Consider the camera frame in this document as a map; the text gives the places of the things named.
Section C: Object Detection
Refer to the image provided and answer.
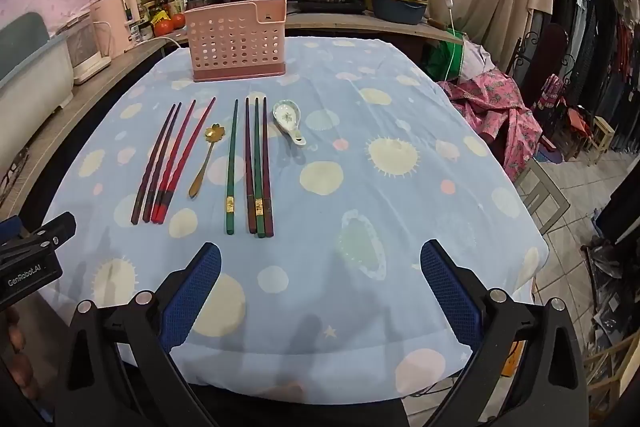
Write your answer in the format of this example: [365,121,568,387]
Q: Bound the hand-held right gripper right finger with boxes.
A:
[420,239,588,427]

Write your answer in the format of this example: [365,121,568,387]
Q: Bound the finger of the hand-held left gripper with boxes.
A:
[0,212,77,258]

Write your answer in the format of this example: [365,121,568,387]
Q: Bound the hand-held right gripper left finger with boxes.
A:
[55,242,223,427]

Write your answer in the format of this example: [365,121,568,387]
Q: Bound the green gold-banded chopstick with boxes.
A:
[225,99,240,236]
[254,97,266,238]

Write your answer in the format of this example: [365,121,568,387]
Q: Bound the red wavy chopstick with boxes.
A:
[151,100,196,224]
[158,97,217,224]

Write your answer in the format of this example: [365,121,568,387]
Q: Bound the dark red gold-banded chopstick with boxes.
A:
[262,97,275,238]
[244,97,257,235]

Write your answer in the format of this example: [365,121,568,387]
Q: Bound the white floral ceramic spoon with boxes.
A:
[272,101,307,146]

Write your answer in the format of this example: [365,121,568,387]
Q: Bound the pink perforated utensil basket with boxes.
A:
[184,0,288,82]

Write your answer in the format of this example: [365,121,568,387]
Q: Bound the person's left hand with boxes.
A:
[0,307,32,404]

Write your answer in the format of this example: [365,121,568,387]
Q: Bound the black eyeglasses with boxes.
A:
[0,147,31,196]

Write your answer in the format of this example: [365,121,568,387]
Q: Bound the light blue printed tablecloth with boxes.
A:
[42,36,548,395]

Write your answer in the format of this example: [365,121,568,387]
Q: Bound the wooden side counter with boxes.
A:
[0,36,173,210]

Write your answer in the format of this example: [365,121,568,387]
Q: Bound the grey metal chair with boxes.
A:
[515,157,572,236]

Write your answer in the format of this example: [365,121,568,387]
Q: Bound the white plastic tub teal lid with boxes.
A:
[0,12,75,120]

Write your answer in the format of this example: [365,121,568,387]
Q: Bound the gold flower-shaped spoon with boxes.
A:
[188,123,223,198]

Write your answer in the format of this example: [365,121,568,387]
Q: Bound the white countertop appliance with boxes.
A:
[62,14,113,85]

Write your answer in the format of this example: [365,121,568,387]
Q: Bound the pink pineapple print cloth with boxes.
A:
[439,74,544,182]

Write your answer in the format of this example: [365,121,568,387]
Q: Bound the small wooden stool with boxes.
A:
[590,117,617,166]

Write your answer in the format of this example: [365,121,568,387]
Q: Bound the pink electric kettle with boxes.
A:
[90,0,141,58]

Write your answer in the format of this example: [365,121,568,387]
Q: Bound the green cloth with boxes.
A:
[424,29,467,82]

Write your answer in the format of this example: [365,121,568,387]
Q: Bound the black wrought iron chair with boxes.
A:
[505,24,577,90]

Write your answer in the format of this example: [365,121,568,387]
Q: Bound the wooden shelf board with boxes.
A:
[284,12,452,46]

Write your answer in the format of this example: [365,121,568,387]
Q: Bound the blue baking dish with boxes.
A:
[372,0,429,26]

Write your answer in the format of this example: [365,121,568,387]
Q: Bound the row of hanging clothes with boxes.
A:
[550,0,640,152]

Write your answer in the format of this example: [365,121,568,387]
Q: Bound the black induction cooker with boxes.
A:
[285,0,368,15]

